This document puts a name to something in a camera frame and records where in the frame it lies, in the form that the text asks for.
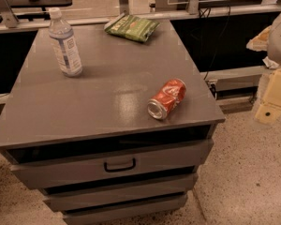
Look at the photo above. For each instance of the black drawer handle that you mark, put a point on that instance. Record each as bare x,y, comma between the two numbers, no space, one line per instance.
118,167

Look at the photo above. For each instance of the crushed red soda can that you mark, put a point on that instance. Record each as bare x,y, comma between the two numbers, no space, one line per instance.
166,99

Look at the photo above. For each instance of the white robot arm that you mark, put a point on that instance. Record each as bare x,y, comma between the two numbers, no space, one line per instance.
274,41

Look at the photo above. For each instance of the white packet on shelf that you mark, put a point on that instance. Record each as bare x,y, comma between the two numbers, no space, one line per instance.
270,64

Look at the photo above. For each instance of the grey drawer cabinet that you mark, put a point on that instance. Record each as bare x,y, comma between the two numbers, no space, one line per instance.
57,132

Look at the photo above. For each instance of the clear blue plastic water bottle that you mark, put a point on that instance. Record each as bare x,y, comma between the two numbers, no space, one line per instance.
64,44

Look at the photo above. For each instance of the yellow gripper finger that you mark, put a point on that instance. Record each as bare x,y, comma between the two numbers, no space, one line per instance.
268,106
259,43

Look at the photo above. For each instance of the green jalapeno chip bag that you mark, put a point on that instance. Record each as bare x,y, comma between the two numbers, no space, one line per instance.
131,27

